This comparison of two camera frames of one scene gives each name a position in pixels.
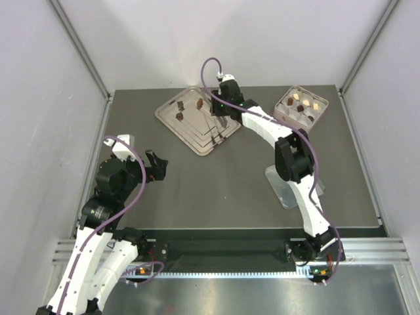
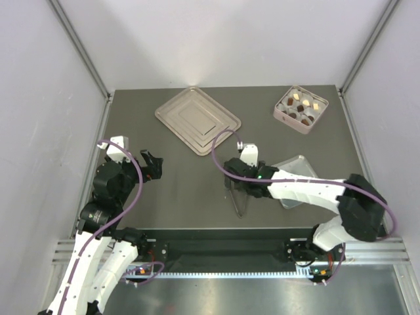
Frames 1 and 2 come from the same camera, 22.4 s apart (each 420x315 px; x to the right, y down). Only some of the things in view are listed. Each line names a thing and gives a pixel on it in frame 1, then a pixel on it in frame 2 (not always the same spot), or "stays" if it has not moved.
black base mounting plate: x=249 y=246 stays
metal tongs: x=218 y=119 -> x=237 y=190
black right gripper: x=214 y=109 -> x=260 y=165
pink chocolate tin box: x=299 y=109 stays
